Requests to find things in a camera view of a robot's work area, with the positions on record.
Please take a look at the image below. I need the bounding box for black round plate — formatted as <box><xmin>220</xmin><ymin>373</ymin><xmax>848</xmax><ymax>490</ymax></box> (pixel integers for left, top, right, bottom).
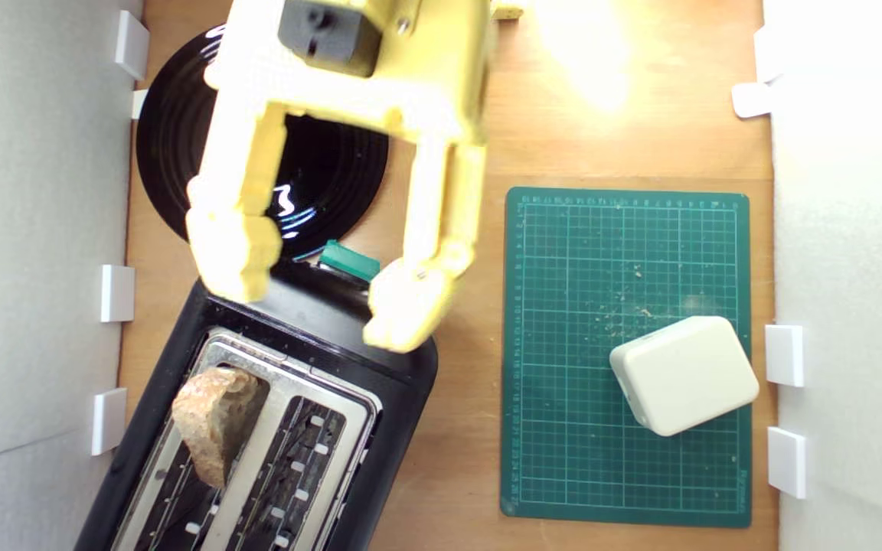
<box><xmin>136</xmin><ymin>23</ymin><xmax>390</xmax><ymax>259</ymax></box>

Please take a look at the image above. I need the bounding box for black two-slot toaster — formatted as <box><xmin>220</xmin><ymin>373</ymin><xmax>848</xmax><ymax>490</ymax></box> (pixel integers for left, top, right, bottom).
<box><xmin>73</xmin><ymin>256</ymin><xmax>439</xmax><ymax>551</ymax></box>

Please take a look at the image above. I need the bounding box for green cutting mat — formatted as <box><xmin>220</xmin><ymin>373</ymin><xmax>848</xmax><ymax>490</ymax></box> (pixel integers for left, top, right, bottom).
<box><xmin>500</xmin><ymin>189</ymin><xmax>753</xmax><ymax>529</ymax></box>

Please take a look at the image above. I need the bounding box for white rounded block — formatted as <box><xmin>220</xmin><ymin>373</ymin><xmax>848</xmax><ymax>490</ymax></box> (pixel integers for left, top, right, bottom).
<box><xmin>609</xmin><ymin>315</ymin><xmax>760</xmax><ymax>438</ymax></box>

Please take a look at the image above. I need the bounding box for brown bread slice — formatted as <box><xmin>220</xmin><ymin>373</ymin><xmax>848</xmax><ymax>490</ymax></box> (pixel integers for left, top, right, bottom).
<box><xmin>171</xmin><ymin>367</ymin><xmax>270</xmax><ymax>489</ymax></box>

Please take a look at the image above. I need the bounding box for green toaster lever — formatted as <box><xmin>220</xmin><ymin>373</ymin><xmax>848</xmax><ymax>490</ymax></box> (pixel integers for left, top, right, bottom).
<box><xmin>318</xmin><ymin>240</ymin><xmax>382</xmax><ymax>285</ymax></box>

